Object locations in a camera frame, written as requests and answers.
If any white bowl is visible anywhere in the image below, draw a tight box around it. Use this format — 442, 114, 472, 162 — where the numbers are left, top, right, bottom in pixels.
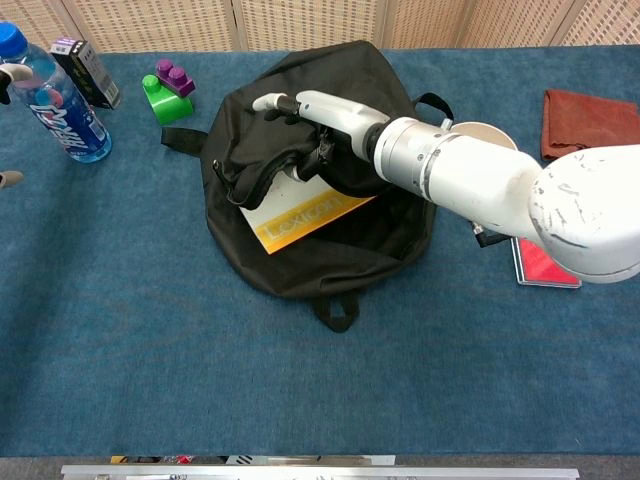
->
449, 121, 519, 151

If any clear case with red insert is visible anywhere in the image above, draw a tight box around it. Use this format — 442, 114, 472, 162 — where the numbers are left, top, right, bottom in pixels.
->
509, 236, 584, 290

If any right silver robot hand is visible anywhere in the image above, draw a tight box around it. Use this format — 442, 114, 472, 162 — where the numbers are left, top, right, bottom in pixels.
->
251, 89, 391, 184

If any woven folding screen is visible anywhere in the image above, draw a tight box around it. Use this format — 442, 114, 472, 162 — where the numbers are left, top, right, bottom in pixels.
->
0, 0, 640, 54

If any blue plastic drink bottle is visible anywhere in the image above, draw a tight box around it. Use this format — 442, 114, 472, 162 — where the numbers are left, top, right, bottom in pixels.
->
0, 21, 114, 164

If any blue felt table cover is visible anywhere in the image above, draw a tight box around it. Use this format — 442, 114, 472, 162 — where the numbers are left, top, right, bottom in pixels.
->
0, 43, 640, 459

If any purple toy block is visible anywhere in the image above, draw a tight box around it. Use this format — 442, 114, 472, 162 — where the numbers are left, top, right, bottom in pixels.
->
155, 58, 197, 98

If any aluminium profile rail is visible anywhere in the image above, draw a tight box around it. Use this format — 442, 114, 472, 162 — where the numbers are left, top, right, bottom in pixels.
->
60, 463, 581, 480

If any rust brown cloth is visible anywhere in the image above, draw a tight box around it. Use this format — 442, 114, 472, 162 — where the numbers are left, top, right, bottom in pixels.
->
540, 88, 640, 162

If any green toy block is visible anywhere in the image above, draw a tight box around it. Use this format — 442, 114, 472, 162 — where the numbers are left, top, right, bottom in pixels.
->
141, 73, 195, 124

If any black carton with purple end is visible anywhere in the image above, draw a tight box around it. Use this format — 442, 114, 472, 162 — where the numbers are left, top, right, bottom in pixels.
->
49, 37, 123, 110

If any black backpack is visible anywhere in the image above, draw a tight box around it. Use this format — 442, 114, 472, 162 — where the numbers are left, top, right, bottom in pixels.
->
160, 40, 455, 334

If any yellow and white book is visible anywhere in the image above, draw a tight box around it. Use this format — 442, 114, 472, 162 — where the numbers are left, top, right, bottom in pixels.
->
239, 171, 377, 256

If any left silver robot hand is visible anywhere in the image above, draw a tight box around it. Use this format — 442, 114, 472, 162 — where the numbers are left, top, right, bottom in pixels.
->
0, 62, 32, 191

